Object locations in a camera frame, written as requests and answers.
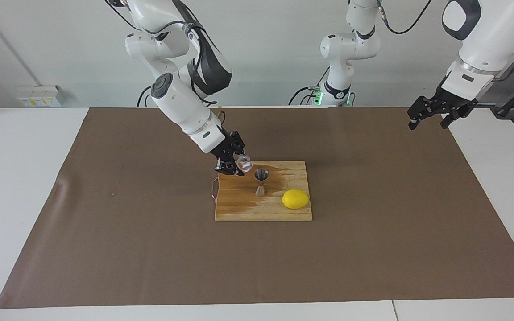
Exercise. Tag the white wall socket box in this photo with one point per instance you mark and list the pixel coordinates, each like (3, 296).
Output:
(40, 96)

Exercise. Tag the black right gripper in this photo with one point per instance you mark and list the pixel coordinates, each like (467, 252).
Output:
(223, 147)

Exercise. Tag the small clear glass cup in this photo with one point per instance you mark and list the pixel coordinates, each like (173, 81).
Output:
(244, 164)

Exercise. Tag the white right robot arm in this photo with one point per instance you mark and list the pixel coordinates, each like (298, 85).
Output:
(181, 102)

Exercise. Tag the brown paper table mat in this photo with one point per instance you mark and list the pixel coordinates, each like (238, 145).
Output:
(257, 258)

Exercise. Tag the wooden cutting board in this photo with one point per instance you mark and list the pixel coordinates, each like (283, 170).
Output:
(239, 207)

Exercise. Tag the yellow lemon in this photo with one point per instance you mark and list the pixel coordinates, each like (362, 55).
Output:
(295, 199)

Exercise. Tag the steel double jigger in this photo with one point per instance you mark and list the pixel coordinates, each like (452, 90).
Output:
(261, 176)

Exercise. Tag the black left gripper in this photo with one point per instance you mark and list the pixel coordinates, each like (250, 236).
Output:
(451, 101)

